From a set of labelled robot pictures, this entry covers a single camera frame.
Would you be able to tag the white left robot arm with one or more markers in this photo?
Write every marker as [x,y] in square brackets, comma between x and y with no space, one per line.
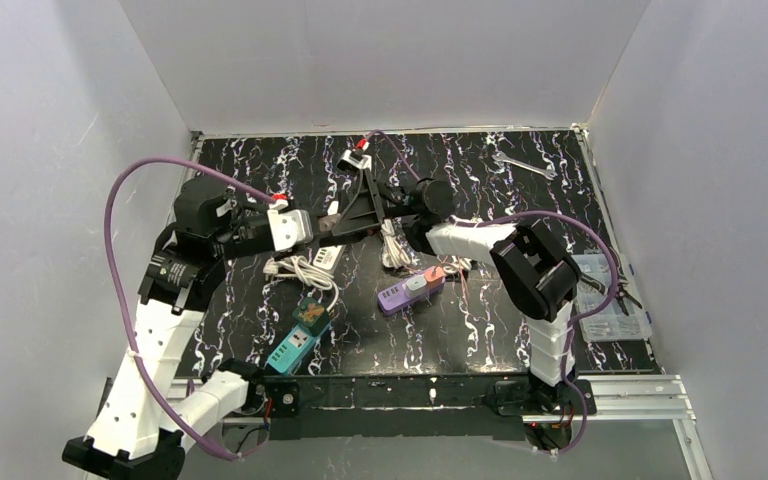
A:
[137,434]

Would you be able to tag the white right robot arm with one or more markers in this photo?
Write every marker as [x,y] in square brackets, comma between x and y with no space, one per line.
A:
[539,275]

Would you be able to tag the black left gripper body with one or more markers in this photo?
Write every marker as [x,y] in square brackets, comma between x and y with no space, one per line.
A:
[259,232]

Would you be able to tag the purple power strip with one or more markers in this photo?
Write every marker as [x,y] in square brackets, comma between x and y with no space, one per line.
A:
[392,299]

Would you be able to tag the silver wrench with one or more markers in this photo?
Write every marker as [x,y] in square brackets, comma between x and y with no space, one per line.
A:
[501,157]

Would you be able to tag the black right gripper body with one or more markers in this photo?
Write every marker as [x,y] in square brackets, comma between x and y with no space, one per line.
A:
[376,203]

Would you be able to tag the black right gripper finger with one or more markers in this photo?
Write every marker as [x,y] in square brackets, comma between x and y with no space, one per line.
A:
[368,187]
[357,220]

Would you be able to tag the pink small plug adapter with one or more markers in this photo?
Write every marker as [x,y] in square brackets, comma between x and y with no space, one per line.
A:
[327,223]

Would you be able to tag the white power strip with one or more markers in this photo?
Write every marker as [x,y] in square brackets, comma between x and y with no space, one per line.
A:
[327,258]

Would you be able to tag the green dragon socket cube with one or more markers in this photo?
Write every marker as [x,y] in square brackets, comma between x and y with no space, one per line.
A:
[311,316]

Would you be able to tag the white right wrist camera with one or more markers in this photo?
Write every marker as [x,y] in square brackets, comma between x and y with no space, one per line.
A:
[355,159]

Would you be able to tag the black pliers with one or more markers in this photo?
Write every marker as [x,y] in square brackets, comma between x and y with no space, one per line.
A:
[623,296]

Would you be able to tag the teal power strip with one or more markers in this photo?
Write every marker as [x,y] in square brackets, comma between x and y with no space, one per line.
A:
[288,356]

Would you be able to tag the small white cube charger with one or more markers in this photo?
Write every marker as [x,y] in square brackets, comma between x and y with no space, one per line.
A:
[415,286]

